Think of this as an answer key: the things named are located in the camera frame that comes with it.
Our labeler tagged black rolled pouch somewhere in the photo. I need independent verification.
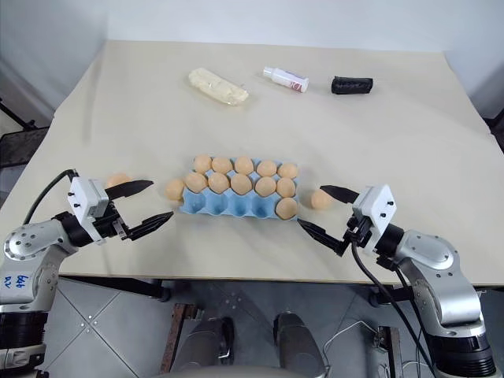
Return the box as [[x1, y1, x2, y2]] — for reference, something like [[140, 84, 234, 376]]
[[330, 75, 375, 97]]

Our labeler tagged rusty metal bar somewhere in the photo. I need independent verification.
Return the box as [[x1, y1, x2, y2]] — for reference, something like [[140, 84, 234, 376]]
[[376, 324, 403, 378], [160, 302, 198, 378]]

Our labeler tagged black mesh panel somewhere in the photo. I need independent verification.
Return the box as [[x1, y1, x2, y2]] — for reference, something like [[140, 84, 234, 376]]
[[0, 128, 51, 171]]

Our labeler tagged dark rounded robot leg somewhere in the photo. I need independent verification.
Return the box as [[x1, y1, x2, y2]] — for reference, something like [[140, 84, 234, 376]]
[[183, 316, 236, 373], [272, 310, 328, 373]]

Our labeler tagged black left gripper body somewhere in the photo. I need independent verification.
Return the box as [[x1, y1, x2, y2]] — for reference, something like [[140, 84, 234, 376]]
[[93, 201, 133, 245]]

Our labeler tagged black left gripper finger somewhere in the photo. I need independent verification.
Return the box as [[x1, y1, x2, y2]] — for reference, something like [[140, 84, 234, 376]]
[[105, 180, 155, 199], [123, 210, 176, 242]]

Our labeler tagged black object beside table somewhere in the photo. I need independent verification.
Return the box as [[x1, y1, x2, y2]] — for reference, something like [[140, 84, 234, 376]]
[[485, 113, 504, 155]]

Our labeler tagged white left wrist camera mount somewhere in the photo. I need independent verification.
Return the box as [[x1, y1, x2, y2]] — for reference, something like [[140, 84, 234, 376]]
[[67, 176, 109, 243]]

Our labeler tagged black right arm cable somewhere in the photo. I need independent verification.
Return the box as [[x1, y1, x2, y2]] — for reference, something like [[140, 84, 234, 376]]
[[350, 239, 441, 378]]

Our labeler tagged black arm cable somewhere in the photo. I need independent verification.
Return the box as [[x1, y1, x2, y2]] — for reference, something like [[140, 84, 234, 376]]
[[350, 239, 441, 378], [21, 169, 79, 228]]

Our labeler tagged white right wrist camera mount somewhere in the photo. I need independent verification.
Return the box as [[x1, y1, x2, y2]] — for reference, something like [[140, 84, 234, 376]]
[[350, 183, 398, 254]]

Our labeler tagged cream bread in clear wrapper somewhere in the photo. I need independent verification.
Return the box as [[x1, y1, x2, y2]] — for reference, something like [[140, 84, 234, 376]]
[[187, 67, 252, 109]]

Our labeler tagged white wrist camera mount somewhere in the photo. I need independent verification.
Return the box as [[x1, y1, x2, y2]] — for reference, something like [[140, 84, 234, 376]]
[[67, 176, 109, 243], [350, 183, 398, 254]]

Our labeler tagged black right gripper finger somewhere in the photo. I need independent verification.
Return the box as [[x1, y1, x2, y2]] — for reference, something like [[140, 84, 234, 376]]
[[297, 218, 350, 258], [319, 184, 361, 205]]

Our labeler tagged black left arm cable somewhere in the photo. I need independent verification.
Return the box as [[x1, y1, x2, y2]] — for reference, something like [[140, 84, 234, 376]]
[[21, 169, 79, 228]]

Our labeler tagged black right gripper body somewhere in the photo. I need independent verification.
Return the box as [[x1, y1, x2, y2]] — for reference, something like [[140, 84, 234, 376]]
[[342, 216, 374, 249]]

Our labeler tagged black metal stand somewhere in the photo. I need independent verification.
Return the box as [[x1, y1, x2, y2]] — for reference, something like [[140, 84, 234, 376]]
[[0, 95, 49, 132]]

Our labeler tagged white floor cable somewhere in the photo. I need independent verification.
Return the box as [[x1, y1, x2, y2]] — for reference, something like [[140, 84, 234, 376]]
[[321, 320, 434, 378]]

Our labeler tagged tan egg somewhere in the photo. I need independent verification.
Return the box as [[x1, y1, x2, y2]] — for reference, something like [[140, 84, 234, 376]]
[[207, 172, 231, 195], [211, 156, 234, 175], [164, 178, 186, 202], [184, 172, 209, 195], [277, 162, 299, 180], [230, 173, 253, 196], [276, 197, 298, 221], [311, 190, 334, 211], [276, 177, 296, 199], [105, 172, 132, 190], [193, 154, 214, 176], [234, 155, 255, 176], [254, 176, 277, 198], [256, 159, 278, 178]]

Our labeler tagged white bottle with red print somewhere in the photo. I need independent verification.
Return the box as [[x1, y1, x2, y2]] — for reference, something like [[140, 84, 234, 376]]
[[262, 66, 309, 95]]

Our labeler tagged black table frame bar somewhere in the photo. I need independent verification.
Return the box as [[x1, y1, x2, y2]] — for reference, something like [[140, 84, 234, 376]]
[[57, 275, 172, 303], [368, 283, 489, 309]]

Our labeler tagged blue egg tray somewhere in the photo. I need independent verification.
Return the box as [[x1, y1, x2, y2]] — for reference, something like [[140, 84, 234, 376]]
[[175, 157, 302, 221]]

